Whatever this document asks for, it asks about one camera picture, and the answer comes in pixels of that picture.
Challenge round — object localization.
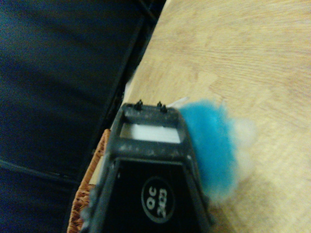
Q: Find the brown wicker basket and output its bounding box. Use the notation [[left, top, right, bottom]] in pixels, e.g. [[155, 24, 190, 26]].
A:
[[67, 128, 111, 233]]

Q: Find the blue and white fluffy toy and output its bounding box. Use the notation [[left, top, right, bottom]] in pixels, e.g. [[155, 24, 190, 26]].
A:
[[167, 96, 257, 207]]

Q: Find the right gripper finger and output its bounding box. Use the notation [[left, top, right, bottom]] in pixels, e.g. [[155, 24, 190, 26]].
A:
[[82, 99, 217, 233]]

